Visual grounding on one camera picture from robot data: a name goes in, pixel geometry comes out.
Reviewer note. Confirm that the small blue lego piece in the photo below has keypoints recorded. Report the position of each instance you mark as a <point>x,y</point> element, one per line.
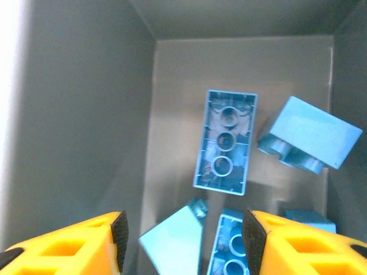
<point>311,220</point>

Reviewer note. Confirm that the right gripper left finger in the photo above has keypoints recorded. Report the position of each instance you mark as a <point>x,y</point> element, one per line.
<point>71,252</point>

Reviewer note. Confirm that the grey plastic bin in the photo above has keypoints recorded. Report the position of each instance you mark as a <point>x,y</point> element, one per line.
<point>86,114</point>

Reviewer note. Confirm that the small printed blue lego brick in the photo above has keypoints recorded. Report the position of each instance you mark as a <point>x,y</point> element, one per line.
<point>308,131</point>

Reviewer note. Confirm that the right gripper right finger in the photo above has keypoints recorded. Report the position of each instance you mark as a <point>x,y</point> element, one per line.
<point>309,252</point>

